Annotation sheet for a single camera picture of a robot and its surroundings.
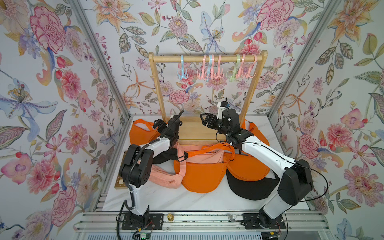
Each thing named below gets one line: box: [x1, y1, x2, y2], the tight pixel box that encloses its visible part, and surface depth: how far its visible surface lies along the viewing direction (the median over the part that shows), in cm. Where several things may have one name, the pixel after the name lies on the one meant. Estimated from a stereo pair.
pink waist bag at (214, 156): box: [186, 149, 224, 164], surface depth 94 cm
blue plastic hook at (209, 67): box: [207, 54, 213, 82], surface depth 69 cm
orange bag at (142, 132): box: [129, 119, 161, 146], surface depth 113 cm
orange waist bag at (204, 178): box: [173, 143, 236, 194], surface depth 88 cm
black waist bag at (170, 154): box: [152, 147, 189, 164], surface depth 93 cm
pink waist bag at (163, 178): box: [148, 142, 186, 189], surface depth 82 cm
